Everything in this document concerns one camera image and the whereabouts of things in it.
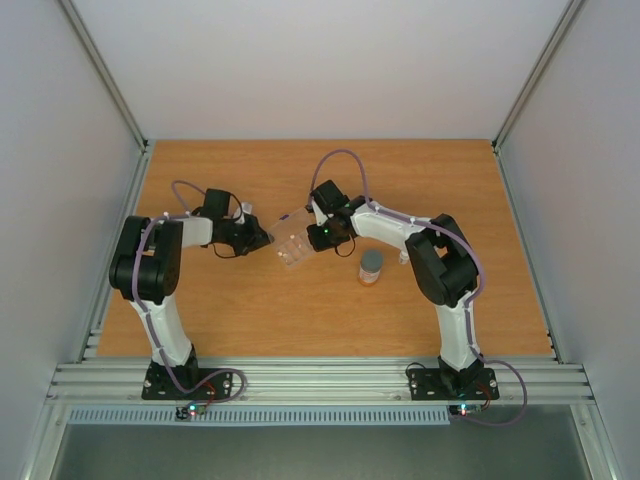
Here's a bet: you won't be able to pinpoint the aluminium corner post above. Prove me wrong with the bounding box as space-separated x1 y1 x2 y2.
56 0 149 152
492 0 587 151

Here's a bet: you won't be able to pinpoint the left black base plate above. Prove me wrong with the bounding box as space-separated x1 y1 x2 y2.
141 359 234 401

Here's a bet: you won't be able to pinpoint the orange pill bottle grey cap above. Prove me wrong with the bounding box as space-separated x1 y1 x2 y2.
358 249 384 286

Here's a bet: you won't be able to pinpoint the grey slotted cable duct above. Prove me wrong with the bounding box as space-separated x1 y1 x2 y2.
67 405 450 427

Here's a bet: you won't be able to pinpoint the aluminium front frame rail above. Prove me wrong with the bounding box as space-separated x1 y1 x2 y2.
46 356 595 405

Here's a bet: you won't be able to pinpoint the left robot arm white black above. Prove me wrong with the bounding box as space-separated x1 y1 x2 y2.
109 189 273 404

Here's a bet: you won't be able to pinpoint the small circuit board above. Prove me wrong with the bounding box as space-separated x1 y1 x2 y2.
449 402 489 417
175 403 207 421

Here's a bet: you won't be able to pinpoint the right aluminium corner post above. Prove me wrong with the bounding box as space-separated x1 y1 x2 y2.
492 0 587 151

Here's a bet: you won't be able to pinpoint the small pills in organizer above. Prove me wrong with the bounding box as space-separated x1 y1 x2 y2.
278 242 304 265

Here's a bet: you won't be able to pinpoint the right small circuit board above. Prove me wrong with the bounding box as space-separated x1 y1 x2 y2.
449 402 489 417

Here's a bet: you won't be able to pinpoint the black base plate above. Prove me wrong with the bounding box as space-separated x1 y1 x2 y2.
405 363 500 402
141 359 234 401

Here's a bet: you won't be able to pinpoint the left small circuit board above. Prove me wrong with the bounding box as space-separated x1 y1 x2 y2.
175 403 207 421

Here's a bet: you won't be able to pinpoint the clear plastic pill organizer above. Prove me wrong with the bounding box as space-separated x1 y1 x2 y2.
267 207 315 268

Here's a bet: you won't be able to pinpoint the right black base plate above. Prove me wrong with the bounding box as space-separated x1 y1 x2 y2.
405 363 500 402

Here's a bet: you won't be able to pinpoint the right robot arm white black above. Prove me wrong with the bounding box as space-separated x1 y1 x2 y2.
307 180 483 399

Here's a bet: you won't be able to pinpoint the left aluminium corner post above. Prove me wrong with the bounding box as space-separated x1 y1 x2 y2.
56 0 149 152

